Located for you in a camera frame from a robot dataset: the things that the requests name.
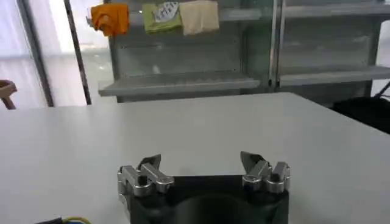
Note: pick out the grey window frame post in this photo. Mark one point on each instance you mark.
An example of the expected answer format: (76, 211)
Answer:
(35, 54)

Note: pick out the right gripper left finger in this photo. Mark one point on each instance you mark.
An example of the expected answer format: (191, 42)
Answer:
(138, 181)

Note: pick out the brown wooden chair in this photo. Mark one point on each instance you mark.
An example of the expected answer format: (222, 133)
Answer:
(6, 88)

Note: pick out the thin black window post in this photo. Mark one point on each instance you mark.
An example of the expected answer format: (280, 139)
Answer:
(77, 58)

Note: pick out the black bag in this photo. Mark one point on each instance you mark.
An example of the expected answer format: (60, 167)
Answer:
(365, 114)

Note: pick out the grey metal shelf rack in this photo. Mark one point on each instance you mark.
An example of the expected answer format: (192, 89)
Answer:
(182, 82)

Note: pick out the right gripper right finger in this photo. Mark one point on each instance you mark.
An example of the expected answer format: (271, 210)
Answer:
(263, 176)

